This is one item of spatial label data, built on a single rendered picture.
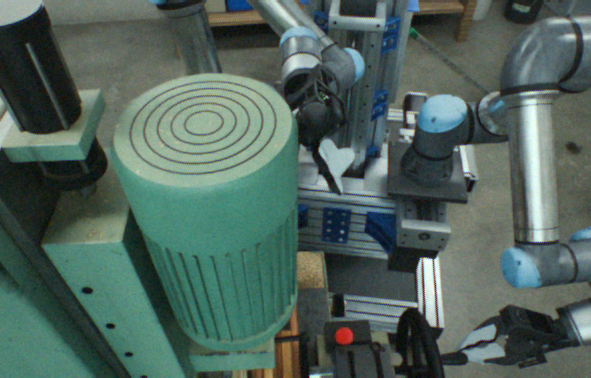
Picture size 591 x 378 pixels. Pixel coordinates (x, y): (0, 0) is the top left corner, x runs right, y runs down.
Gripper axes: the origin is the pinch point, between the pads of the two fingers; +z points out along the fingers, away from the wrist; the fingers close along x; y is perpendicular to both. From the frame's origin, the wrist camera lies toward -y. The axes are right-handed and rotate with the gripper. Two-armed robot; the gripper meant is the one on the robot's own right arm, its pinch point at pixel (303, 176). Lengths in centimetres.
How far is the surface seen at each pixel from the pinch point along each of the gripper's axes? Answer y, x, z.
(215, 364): -29.8, 8.2, 15.8
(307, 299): -27.5, 29.3, -2.6
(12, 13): 6.8, -38.5, 13.0
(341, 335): -15.3, 23.8, 11.6
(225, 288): -3.5, -10.1, 20.5
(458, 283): -41, 144, -57
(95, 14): -187, -15, -305
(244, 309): -6.1, -5.3, 20.3
